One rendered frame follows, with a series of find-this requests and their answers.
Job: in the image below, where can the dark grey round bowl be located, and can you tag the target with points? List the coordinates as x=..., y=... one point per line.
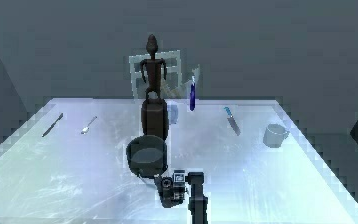
x=147, y=155

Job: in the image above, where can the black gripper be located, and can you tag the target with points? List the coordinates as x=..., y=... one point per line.
x=169, y=193

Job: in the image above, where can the blue bottle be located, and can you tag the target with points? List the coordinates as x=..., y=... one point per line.
x=192, y=96

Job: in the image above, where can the black table knife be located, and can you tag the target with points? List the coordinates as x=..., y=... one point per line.
x=52, y=125

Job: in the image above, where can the grey mug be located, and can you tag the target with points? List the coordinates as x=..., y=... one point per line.
x=274, y=136

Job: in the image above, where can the dark brown figure statue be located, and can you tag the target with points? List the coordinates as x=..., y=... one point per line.
x=154, y=116

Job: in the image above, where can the silver spoon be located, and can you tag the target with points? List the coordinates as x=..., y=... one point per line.
x=88, y=126

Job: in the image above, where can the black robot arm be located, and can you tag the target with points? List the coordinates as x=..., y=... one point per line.
x=197, y=200

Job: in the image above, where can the pale blue glass cup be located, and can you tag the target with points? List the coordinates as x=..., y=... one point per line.
x=173, y=112

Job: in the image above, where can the pale glass table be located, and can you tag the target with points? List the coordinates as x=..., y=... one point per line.
x=70, y=180

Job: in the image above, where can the pale slatted chair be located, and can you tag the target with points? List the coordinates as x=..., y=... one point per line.
x=173, y=66

